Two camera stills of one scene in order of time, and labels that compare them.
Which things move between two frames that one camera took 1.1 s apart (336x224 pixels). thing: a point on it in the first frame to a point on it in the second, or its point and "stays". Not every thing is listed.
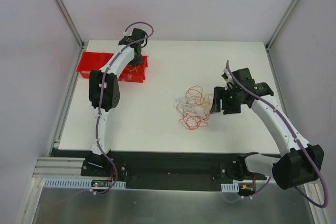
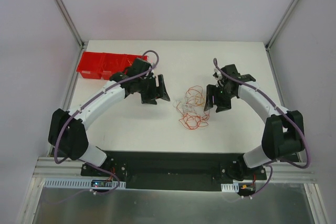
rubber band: [204, 101] stays
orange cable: [195, 110] stays
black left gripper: [136, 57] to [151, 87]
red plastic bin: [95, 61] stays
